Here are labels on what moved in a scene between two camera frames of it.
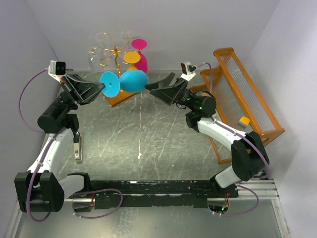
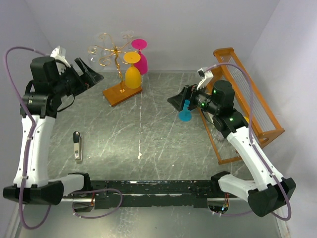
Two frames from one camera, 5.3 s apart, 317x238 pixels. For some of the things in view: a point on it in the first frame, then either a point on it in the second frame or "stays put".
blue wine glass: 134,81 → 185,115
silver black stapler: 78,147 stays put
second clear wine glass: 127,34 stays put
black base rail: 157,194 stays put
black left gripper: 81,91 → 89,77
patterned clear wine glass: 93,57 stays put
